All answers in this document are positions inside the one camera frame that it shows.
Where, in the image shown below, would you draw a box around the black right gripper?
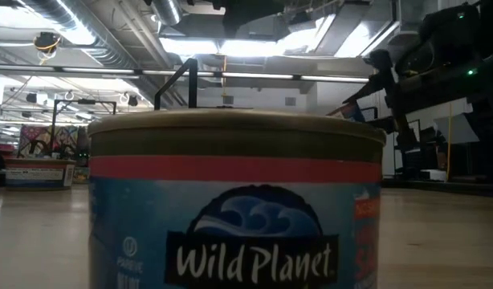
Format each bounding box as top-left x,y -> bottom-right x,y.
341,47 -> 418,152

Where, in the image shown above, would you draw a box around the grey angled panel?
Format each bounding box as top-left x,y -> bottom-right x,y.
433,114 -> 479,145

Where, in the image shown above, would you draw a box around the small white object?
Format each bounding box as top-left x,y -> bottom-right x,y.
418,169 -> 448,182

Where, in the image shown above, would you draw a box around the black metal stand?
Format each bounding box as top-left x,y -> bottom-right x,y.
49,98 -> 118,158

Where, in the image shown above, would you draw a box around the black ceiling device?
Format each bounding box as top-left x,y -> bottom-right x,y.
32,31 -> 62,55

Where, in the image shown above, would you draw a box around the colourful patterned panel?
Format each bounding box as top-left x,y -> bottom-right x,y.
16,124 -> 79,160

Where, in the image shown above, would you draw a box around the yellow hanging cable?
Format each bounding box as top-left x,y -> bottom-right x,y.
446,102 -> 453,182

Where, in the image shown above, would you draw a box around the black aluminium table frame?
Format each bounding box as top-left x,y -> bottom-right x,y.
0,168 -> 493,198

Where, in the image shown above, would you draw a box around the wooden shelf with black frame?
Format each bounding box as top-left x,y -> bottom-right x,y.
153,57 -> 199,110

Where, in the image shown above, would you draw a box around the silver ceiling air duct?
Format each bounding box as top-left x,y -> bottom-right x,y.
19,0 -> 179,109

